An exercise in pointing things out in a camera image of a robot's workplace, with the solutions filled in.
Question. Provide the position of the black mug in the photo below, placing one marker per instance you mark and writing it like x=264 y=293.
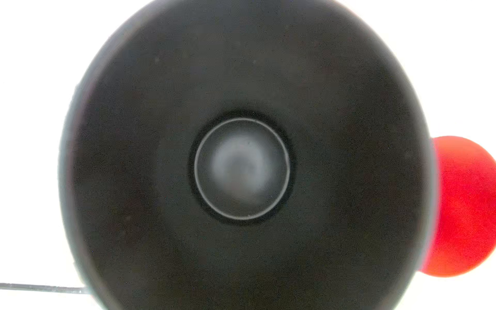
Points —
x=246 y=155

